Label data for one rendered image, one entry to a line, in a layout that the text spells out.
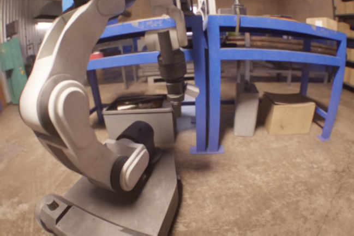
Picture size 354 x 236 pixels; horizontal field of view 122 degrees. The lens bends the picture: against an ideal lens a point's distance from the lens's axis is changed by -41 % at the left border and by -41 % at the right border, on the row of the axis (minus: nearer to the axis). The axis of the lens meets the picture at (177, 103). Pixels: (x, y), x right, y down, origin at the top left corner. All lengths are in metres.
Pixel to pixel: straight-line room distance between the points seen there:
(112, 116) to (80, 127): 0.90
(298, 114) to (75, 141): 1.41
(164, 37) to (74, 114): 0.29
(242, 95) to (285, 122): 0.45
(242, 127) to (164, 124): 0.59
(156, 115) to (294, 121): 1.09
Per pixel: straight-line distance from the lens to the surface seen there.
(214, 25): 0.92
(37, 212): 0.83
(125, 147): 0.69
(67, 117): 0.36
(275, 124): 1.39
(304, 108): 1.46
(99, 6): 0.48
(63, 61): 0.41
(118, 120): 1.26
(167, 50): 0.46
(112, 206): 0.70
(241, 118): 1.27
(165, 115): 1.15
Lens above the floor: 0.70
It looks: 20 degrees down
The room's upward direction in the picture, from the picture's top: 4 degrees counter-clockwise
